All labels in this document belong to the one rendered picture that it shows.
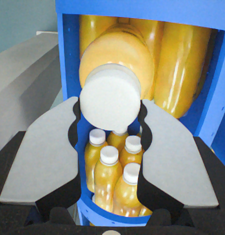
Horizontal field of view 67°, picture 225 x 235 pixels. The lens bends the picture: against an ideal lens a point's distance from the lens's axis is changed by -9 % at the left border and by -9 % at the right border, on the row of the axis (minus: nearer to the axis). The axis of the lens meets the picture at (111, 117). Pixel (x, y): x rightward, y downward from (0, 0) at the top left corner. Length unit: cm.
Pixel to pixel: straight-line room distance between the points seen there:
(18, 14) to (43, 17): 19
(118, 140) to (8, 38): 131
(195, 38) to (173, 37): 3
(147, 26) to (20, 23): 132
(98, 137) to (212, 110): 28
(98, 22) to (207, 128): 23
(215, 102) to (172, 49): 10
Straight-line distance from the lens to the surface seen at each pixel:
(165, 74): 29
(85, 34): 33
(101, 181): 43
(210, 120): 25
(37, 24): 150
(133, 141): 43
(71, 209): 156
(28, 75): 68
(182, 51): 27
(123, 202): 40
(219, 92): 23
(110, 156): 39
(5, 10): 160
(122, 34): 17
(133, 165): 38
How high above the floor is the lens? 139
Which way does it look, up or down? 57 degrees down
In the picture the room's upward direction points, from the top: 180 degrees counter-clockwise
